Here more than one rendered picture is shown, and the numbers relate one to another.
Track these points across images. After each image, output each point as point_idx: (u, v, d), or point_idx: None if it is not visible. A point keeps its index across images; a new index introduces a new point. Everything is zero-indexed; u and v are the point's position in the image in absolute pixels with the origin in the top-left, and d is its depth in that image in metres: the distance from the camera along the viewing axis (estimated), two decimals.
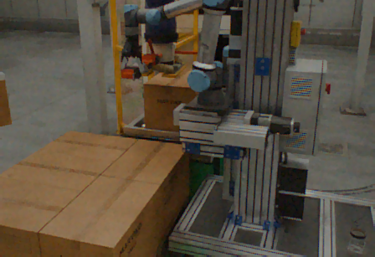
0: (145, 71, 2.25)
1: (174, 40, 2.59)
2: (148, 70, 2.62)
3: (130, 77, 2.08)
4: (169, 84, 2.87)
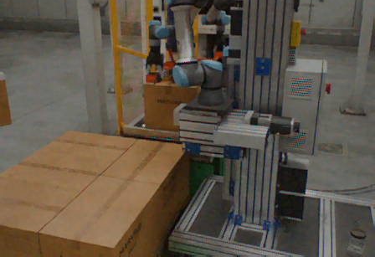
0: (166, 76, 2.64)
1: None
2: (168, 75, 3.01)
3: (153, 81, 2.47)
4: (169, 84, 2.87)
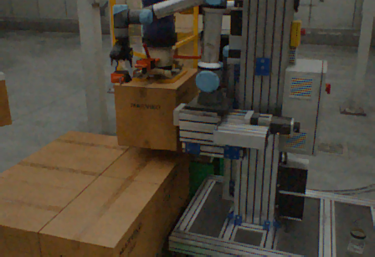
0: (137, 75, 2.15)
1: (173, 44, 2.50)
2: (146, 75, 2.52)
3: (120, 81, 1.99)
4: (145, 84, 2.39)
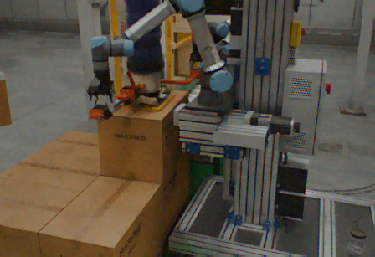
0: (120, 108, 2.02)
1: (160, 69, 2.36)
2: (130, 102, 2.39)
3: (100, 118, 1.86)
4: (129, 114, 2.25)
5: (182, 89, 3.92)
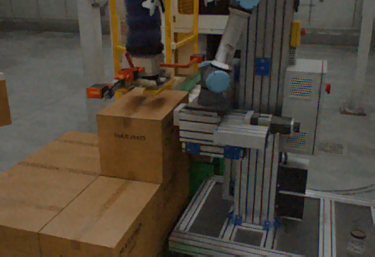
0: (117, 89, 1.99)
1: (159, 52, 2.33)
2: (130, 85, 2.36)
3: (97, 97, 1.83)
4: (129, 114, 2.25)
5: (182, 89, 3.92)
